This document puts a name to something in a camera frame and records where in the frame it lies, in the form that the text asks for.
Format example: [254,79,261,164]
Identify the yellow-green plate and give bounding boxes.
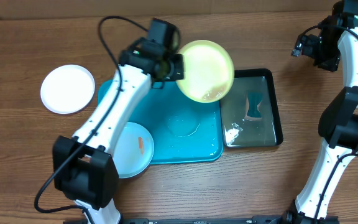
[177,40,234,103]

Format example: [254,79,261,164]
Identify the light blue plate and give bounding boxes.
[113,122,154,179]

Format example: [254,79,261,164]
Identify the white pink plate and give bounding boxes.
[40,64,96,114]

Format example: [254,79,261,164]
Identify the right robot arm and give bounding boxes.
[276,0,358,223]

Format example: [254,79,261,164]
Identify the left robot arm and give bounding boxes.
[34,18,184,223]

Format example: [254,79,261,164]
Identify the teal plastic tray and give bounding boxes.
[97,75,224,166]

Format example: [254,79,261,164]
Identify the black water tray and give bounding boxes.
[219,68,283,148]

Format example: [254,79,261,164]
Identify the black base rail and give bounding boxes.
[62,215,341,224]

